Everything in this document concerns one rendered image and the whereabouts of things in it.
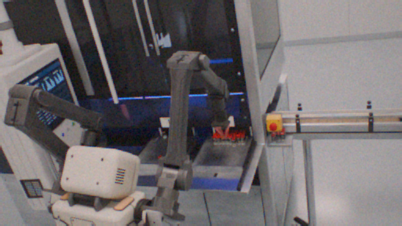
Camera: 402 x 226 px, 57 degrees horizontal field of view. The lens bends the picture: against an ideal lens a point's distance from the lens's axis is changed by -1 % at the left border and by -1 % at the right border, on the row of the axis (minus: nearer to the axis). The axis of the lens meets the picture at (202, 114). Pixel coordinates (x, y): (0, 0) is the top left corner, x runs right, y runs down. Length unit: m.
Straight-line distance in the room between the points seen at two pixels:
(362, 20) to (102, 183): 5.72
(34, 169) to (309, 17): 5.26
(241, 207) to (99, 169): 1.29
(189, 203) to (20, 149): 1.06
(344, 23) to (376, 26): 0.48
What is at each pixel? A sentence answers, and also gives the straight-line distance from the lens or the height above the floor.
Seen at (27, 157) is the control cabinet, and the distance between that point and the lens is 1.97.
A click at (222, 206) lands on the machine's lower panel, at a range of 2.34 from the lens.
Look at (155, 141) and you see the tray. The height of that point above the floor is 0.88.
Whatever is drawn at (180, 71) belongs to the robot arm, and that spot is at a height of 1.56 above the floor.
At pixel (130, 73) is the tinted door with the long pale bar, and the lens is 2.08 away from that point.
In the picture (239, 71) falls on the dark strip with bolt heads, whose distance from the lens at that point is 1.85.
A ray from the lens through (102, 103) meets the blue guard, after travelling 2.26.
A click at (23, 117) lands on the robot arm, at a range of 1.19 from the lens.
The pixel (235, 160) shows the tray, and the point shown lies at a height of 0.88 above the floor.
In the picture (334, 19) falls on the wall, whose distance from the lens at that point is 6.46.
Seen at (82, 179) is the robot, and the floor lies 1.32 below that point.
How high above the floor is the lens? 1.91
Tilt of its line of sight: 25 degrees down
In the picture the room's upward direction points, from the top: 12 degrees counter-clockwise
